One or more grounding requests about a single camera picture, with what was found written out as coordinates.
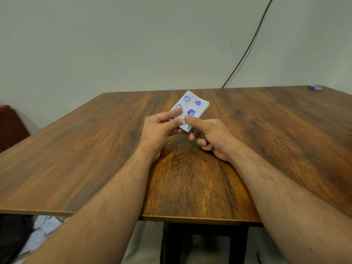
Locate dark stamp pen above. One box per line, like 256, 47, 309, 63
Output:
189, 127, 207, 140

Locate white paper with blue stamps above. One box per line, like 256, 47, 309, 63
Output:
170, 91, 210, 133

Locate person's left hand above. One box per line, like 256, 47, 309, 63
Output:
136, 108, 183, 163

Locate dark red seat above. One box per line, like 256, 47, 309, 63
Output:
0, 105, 31, 153

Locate person's left forearm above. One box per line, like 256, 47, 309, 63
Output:
24, 150, 155, 264

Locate white papers on floor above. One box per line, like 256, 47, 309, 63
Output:
19, 215, 63, 256

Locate person's right forearm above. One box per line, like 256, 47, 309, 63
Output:
228, 144, 352, 264

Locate black table frame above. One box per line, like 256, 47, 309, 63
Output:
159, 221, 250, 264

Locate person's right hand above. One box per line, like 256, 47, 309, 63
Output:
183, 115, 243, 163

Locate black cable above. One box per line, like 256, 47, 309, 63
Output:
221, 0, 275, 89

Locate black bag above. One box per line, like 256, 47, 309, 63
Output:
0, 214, 35, 264

